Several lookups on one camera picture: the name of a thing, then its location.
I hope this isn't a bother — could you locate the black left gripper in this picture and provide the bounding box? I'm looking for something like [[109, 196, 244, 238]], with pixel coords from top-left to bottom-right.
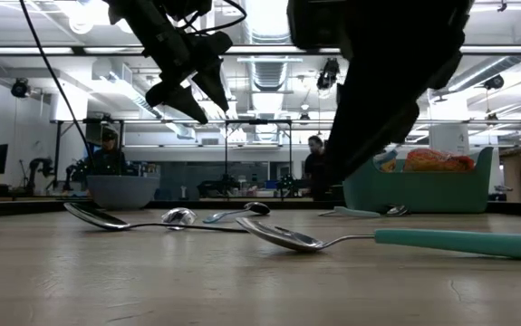
[[119, 8, 235, 126]]

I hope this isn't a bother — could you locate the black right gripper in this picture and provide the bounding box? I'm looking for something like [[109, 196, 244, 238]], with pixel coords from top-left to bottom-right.
[[325, 0, 475, 182]]

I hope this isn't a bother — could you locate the clear yellow snack packet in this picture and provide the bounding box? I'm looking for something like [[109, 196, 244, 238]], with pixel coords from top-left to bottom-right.
[[374, 145, 401, 174]]

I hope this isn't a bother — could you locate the green plastic bin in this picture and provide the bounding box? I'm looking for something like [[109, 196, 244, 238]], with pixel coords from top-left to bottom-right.
[[341, 145, 495, 215]]

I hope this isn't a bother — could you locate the person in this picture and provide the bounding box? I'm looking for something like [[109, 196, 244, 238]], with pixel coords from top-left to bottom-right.
[[304, 134, 333, 203], [82, 129, 128, 177]]

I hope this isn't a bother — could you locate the black spotlight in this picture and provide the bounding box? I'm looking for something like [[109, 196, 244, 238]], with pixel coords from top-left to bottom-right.
[[484, 74, 506, 91], [10, 77, 30, 100], [316, 57, 341, 91]]

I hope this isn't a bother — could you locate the blue bowl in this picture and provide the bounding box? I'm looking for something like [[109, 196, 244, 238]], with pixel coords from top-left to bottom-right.
[[86, 174, 161, 211]]

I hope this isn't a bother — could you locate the black light bar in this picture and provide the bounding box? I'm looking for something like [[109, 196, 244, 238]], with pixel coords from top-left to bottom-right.
[[0, 43, 521, 57]]

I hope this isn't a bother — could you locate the all black long spoon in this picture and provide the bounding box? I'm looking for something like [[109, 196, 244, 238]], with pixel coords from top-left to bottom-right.
[[63, 201, 250, 235]]

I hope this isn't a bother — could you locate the black aluminium table frame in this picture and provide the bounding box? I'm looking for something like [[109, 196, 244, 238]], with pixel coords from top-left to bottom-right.
[[0, 197, 521, 217]]

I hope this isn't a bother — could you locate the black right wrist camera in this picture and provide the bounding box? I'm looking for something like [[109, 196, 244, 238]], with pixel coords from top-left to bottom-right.
[[286, 0, 350, 51]]

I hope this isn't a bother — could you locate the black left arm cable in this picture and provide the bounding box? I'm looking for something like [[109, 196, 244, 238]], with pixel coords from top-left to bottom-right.
[[17, 0, 96, 167]]

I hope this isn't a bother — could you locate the spoon with mint green handle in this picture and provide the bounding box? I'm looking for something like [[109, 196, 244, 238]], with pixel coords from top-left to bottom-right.
[[235, 216, 521, 263]]

